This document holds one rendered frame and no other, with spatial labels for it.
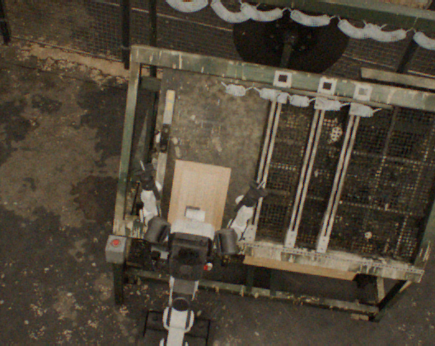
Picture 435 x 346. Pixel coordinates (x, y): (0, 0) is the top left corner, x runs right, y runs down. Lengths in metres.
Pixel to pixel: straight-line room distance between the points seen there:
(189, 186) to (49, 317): 1.59
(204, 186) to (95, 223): 1.49
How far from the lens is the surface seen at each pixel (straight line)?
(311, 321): 4.59
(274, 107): 3.41
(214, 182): 3.60
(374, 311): 4.61
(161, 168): 3.57
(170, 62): 3.34
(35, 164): 5.27
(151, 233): 3.20
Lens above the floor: 4.07
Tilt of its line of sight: 52 degrees down
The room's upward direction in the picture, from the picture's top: 11 degrees clockwise
